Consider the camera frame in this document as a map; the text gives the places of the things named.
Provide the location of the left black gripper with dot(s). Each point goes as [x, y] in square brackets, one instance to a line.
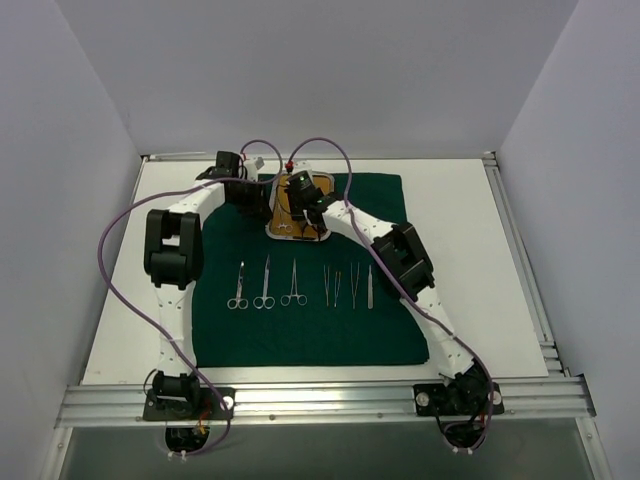
[255, 201]

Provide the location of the back aluminium rail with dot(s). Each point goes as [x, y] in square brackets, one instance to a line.
[400, 156]

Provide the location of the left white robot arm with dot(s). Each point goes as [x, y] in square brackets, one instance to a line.
[174, 251]

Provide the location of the steel scissors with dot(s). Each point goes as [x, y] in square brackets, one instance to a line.
[265, 301]
[238, 301]

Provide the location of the green surgical cloth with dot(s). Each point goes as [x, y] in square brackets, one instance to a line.
[310, 335]

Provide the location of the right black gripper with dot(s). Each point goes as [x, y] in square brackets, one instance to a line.
[297, 208]

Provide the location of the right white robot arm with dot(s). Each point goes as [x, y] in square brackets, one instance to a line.
[402, 258]

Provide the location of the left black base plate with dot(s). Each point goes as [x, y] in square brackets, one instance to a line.
[182, 405]

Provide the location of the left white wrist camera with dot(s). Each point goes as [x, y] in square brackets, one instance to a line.
[251, 167]

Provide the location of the thin steel tweezers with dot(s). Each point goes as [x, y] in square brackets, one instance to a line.
[354, 282]

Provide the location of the front aluminium rail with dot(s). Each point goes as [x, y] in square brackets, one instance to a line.
[314, 403]

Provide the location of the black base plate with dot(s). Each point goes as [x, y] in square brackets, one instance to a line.
[182, 405]
[457, 398]

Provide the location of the aluminium frame rail right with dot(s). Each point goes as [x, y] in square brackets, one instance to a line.
[523, 268]

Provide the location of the steel forceps with rings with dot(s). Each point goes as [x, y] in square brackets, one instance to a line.
[294, 295]

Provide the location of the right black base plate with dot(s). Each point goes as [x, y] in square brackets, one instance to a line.
[457, 398]

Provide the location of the steel tray with orange liner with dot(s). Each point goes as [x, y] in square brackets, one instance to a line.
[279, 202]

